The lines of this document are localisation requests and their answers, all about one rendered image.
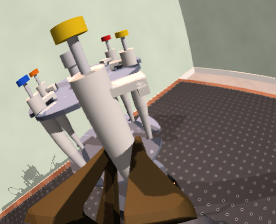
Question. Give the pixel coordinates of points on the black perforated breadboard plate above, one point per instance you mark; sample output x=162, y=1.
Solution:
x=218, y=147

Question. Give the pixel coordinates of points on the white hand pipette with yellow button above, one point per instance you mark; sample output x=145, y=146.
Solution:
x=97, y=96

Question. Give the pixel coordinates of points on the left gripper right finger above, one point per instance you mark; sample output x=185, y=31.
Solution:
x=152, y=198

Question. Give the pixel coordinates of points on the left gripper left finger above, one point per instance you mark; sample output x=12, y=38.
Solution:
x=64, y=205

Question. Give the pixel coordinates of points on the white pipette with blue button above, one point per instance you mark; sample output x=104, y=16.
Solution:
x=37, y=104

